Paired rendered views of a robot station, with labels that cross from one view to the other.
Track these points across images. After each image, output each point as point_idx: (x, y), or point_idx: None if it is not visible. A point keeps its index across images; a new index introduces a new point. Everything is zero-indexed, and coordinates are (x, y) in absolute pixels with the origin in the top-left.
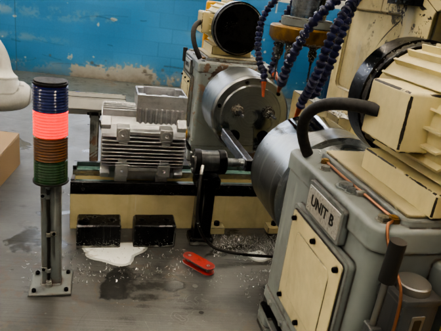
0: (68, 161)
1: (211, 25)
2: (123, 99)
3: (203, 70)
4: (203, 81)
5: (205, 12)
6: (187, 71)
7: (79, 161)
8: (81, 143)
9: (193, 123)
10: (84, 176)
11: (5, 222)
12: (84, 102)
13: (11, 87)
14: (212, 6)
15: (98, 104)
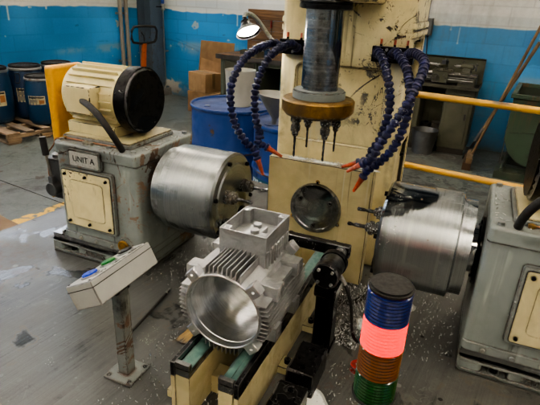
0: (38, 372)
1: (115, 104)
2: (149, 248)
3: (140, 164)
4: (141, 177)
5: (91, 88)
6: (83, 169)
7: (178, 357)
8: None
9: (140, 230)
10: (197, 370)
11: None
12: (117, 280)
13: None
14: (74, 75)
15: (131, 272)
